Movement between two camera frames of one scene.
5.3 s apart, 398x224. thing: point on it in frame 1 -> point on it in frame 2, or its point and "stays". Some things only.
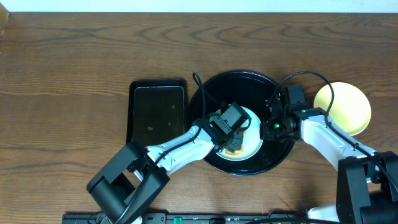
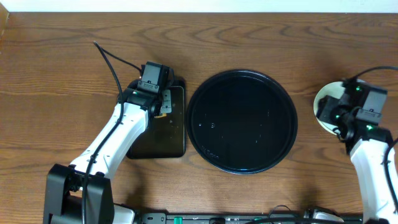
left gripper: (233, 143) -> (165, 107)
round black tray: (249, 90) stays
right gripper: (265, 132) -> (325, 109)
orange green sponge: (238, 152) -> (163, 116)
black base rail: (188, 218) stays
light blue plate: (252, 139) -> (335, 89)
